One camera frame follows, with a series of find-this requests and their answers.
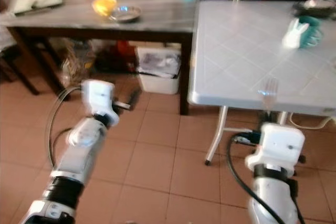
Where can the silver metal fork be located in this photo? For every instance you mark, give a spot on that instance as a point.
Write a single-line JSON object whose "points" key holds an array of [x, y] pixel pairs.
{"points": [[270, 95]]}

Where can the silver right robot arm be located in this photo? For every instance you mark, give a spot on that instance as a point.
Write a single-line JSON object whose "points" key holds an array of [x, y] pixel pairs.
{"points": [[273, 203]]}

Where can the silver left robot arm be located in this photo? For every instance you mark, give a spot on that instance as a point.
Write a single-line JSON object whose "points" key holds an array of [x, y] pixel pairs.
{"points": [[79, 150]]}

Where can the white plastic storage box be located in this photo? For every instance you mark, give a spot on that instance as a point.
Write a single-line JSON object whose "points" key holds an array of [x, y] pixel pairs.
{"points": [[158, 74]]}

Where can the patterned plastic bag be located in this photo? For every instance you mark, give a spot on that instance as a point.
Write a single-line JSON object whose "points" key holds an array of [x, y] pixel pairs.
{"points": [[76, 64]]}

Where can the grey plastic folding table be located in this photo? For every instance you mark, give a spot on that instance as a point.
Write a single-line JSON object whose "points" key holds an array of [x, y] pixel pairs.
{"points": [[241, 51]]}

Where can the steel bowl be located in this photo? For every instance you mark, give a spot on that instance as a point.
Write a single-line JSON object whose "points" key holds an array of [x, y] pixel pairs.
{"points": [[127, 14]]}

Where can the dark wooden table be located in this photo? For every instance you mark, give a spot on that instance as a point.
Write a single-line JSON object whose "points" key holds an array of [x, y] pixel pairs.
{"points": [[157, 19]]}

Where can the green mug with white bunny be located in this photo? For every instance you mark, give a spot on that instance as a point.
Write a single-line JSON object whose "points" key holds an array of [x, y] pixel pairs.
{"points": [[312, 30]]}

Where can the yellow bowl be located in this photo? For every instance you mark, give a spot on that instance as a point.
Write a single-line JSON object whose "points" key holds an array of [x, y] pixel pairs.
{"points": [[104, 6]]}

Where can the black flat tray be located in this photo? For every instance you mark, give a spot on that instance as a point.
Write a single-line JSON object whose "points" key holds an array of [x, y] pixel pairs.
{"points": [[315, 9]]}

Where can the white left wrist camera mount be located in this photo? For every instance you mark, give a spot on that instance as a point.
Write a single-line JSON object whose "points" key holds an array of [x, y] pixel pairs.
{"points": [[100, 95]]}

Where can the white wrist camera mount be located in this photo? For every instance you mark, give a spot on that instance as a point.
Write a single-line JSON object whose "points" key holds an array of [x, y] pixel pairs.
{"points": [[281, 142], [100, 95]]}

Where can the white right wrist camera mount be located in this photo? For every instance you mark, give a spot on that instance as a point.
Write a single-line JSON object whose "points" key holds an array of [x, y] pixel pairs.
{"points": [[281, 142]]}

